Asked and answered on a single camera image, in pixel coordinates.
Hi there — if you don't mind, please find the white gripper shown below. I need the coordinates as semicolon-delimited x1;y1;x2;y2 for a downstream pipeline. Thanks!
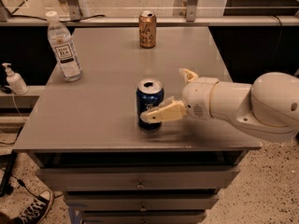
140;68;219;124

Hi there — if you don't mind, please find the black stand leg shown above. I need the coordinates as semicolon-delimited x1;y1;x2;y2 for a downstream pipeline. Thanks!
0;151;17;197

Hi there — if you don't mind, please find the cabinet drawer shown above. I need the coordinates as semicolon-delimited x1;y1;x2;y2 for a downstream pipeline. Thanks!
65;193;219;212
36;166;240;191
82;211;206;224

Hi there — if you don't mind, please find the blue pepsi can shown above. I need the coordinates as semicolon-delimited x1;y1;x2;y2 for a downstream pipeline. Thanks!
135;78;164;131

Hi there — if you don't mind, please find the top cabinet drawer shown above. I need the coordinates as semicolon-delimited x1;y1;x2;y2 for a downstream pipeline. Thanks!
36;166;240;191

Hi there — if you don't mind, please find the white pump sanitizer bottle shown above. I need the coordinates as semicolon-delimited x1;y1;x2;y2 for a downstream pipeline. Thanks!
2;63;29;95

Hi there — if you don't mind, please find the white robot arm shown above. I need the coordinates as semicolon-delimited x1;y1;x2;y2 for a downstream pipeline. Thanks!
140;68;299;142

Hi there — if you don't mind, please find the black floor cable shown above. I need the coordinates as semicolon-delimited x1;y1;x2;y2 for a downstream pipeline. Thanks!
0;168;64;201

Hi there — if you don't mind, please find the middle cabinet drawer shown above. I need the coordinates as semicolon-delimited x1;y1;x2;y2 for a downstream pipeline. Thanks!
65;193;219;212

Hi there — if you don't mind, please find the gold soda can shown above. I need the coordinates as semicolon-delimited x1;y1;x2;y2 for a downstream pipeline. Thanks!
139;10;156;49

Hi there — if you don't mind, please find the black canvas sneaker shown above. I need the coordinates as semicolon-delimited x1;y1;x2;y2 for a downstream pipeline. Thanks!
13;189;54;224

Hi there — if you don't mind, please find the clear plastic water bottle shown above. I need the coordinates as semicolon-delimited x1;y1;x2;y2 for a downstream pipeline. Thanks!
46;11;82;81

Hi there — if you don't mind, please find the bottom cabinet drawer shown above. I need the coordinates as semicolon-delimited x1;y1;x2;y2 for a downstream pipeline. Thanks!
82;211;206;224

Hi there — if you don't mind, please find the grey drawer cabinet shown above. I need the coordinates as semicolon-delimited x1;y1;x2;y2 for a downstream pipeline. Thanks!
12;26;263;224

